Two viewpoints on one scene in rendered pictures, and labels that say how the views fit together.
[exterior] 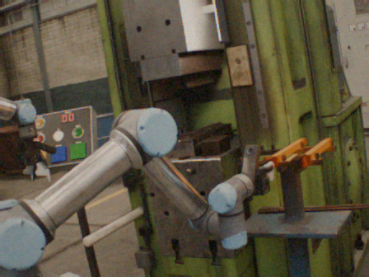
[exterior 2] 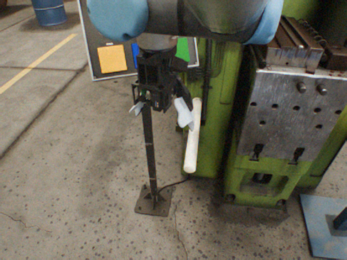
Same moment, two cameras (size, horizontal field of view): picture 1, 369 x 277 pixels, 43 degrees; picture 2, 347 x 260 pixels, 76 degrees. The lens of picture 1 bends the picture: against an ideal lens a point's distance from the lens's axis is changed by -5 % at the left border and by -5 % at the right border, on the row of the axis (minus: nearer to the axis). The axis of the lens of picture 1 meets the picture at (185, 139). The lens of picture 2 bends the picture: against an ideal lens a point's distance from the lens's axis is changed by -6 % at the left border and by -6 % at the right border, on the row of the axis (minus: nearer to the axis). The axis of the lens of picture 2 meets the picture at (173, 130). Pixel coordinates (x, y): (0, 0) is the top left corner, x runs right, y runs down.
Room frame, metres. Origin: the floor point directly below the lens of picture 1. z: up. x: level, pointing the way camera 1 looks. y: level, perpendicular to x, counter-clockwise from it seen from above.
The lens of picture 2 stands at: (1.54, 0.77, 1.30)
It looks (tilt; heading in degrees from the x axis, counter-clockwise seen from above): 41 degrees down; 338
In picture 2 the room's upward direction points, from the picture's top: straight up
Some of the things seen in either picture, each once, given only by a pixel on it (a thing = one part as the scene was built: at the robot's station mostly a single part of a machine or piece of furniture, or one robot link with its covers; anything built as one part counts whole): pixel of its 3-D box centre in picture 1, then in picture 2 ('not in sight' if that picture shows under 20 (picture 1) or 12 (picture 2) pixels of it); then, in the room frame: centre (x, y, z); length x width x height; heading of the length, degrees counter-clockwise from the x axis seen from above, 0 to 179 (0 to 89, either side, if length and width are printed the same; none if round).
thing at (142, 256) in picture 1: (145, 258); (191, 140); (2.41, 0.31, 0.36); 0.09 x 0.07 x 0.12; 60
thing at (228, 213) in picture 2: not in sight; (243, 205); (2.08, 0.08, 0.01); 0.58 x 0.39 x 0.01; 60
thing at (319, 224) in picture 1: (295, 220); not in sight; (1.73, -0.36, 0.67); 0.40 x 0.30 x 0.02; 58
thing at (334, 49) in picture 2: (216, 145); (334, 56); (2.09, -0.13, 0.95); 0.12 x 0.08 x 0.06; 150
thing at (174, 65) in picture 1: (183, 64); not in sight; (2.31, -0.05, 1.32); 0.42 x 0.20 x 0.10; 150
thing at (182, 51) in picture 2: (78, 151); (176, 51); (2.20, 0.50, 1.01); 0.07 x 0.05 x 0.07; 85
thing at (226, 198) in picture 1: (227, 196); not in sight; (1.33, -0.09, 0.92); 0.11 x 0.08 x 0.09; 146
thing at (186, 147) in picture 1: (195, 139); (281, 36); (2.31, -0.05, 0.96); 0.42 x 0.20 x 0.09; 150
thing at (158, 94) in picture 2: (30, 151); (157, 76); (1.94, 0.65, 1.07); 0.09 x 0.08 x 0.12; 134
